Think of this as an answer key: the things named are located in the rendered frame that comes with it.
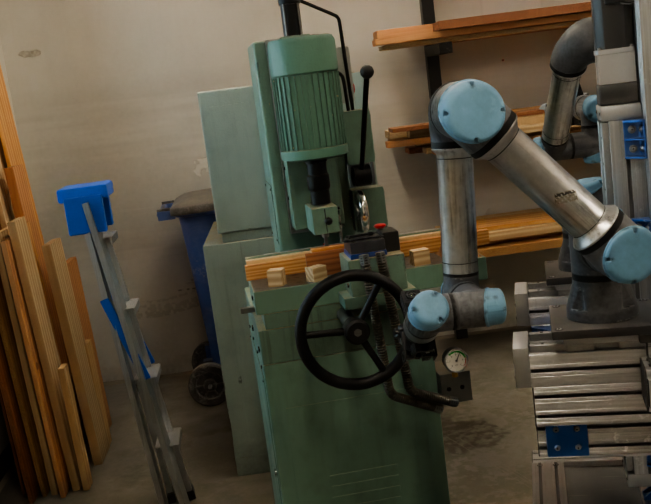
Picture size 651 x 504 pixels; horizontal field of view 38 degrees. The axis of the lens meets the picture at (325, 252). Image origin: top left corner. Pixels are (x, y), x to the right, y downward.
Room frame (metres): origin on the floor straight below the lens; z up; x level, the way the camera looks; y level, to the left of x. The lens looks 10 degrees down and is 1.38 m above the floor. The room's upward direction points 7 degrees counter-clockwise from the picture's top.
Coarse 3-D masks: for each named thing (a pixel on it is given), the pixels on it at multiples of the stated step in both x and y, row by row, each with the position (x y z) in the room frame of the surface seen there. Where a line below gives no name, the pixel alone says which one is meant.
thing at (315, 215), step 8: (312, 208) 2.44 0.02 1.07; (320, 208) 2.43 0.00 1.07; (328, 208) 2.43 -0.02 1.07; (336, 208) 2.43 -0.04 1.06; (312, 216) 2.43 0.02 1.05; (320, 216) 2.43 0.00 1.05; (328, 216) 2.43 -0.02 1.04; (336, 216) 2.43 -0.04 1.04; (312, 224) 2.44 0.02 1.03; (320, 224) 2.43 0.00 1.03; (336, 224) 2.43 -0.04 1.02; (312, 232) 2.46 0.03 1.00; (320, 232) 2.43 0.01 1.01; (328, 232) 2.43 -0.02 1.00
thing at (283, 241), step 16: (256, 48) 2.65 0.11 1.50; (256, 64) 2.65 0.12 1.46; (256, 80) 2.67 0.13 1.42; (256, 96) 2.76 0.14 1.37; (256, 112) 2.84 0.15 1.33; (272, 112) 2.65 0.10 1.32; (272, 128) 2.65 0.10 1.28; (272, 144) 2.65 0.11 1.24; (272, 160) 2.65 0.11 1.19; (272, 176) 2.65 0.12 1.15; (272, 192) 2.65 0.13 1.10; (272, 208) 2.70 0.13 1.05; (272, 224) 2.79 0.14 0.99; (288, 224) 2.65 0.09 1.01; (352, 224) 2.67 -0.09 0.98; (288, 240) 2.65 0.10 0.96; (304, 240) 2.65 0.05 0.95; (320, 240) 2.66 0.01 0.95; (336, 240) 2.67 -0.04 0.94
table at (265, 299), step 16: (432, 256) 2.45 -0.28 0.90; (304, 272) 2.46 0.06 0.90; (416, 272) 2.34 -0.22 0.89; (432, 272) 2.35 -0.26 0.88; (480, 272) 2.36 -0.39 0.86; (256, 288) 2.33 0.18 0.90; (272, 288) 2.31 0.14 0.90; (288, 288) 2.30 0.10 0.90; (304, 288) 2.31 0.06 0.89; (336, 288) 2.32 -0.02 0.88; (416, 288) 2.34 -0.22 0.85; (256, 304) 2.29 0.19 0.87; (272, 304) 2.29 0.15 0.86; (288, 304) 2.30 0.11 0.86; (320, 304) 2.31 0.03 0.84; (352, 304) 2.22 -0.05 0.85; (384, 304) 2.24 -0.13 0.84
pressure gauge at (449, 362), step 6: (450, 348) 2.30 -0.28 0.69; (456, 348) 2.29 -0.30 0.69; (444, 354) 2.30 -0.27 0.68; (450, 354) 2.29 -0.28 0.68; (456, 354) 2.29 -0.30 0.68; (462, 354) 2.29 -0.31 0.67; (444, 360) 2.28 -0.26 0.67; (450, 360) 2.29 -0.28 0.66; (462, 360) 2.29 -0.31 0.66; (450, 366) 2.28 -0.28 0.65; (456, 366) 2.29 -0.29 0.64; (462, 366) 2.29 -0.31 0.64; (456, 372) 2.28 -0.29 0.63
